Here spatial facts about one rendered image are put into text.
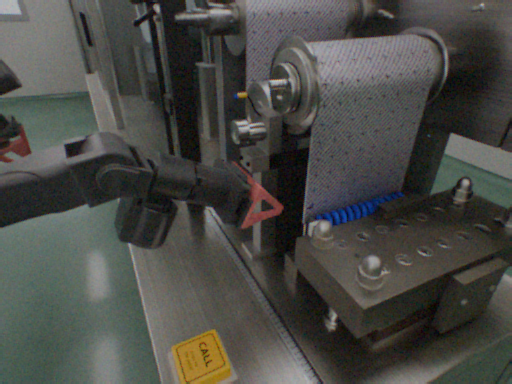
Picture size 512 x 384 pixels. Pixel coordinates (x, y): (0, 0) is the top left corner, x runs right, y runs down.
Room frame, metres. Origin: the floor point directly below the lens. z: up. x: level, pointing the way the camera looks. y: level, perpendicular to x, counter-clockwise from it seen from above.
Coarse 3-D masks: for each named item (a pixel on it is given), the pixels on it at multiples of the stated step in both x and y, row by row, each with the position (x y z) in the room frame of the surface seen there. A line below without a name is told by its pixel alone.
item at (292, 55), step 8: (288, 48) 0.54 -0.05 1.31; (280, 56) 0.56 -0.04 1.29; (288, 56) 0.53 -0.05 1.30; (296, 56) 0.51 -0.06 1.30; (296, 64) 0.51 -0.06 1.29; (304, 64) 0.50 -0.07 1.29; (304, 72) 0.49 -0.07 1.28; (304, 80) 0.49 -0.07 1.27; (432, 80) 0.59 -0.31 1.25; (304, 88) 0.49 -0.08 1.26; (304, 96) 0.49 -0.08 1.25; (304, 104) 0.49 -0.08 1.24; (296, 112) 0.50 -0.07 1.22; (304, 112) 0.49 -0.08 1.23; (288, 120) 0.52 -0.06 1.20; (296, 120) 0.50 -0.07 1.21
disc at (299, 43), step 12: (288, 36) 0.55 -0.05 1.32; (276, 48) 0.58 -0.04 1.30; (300, 48) 0.52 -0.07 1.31; (312, 60) 0.49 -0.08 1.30; (312, 72) 0.49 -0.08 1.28; (312, 84) 0.48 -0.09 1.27; (312, 96) 0.48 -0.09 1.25; (312, 108) 0.48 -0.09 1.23; (312, 120) 0.48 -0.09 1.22; (300, 132) 0.50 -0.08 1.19
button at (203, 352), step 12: (204, 336) 0.32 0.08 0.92; (216, 336) 0.32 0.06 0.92; (180, 348) 0.30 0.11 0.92; (192, 348) 0.30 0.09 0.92; (204, 348) 0.30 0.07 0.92; (216, 348) 0.30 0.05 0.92; (180, 360) 0.28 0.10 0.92; (192, 360) 0.28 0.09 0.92; (204, 360) 0.28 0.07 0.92; (216, 360) 0.28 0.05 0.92; (228, 360) 0.28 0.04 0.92; (180, 372) 0.27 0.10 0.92; (192, 372) 0.26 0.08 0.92; (204, 372) 0.26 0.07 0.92; (216, 372) 0.26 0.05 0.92; (228, 372) 0.27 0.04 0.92
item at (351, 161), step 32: (320, 128) 0.48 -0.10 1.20; (352, 128) 0.51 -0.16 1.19; (384, 128) 0.54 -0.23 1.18; (416, 128) 0.58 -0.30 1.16; (320, 160) 0.49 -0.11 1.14; (352, 160) 0.52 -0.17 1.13; (384, 160) 0.55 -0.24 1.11; (320, 192) 0.49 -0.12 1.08; (352, 192) 0.52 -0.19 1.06; (384, 192) 0.56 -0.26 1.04
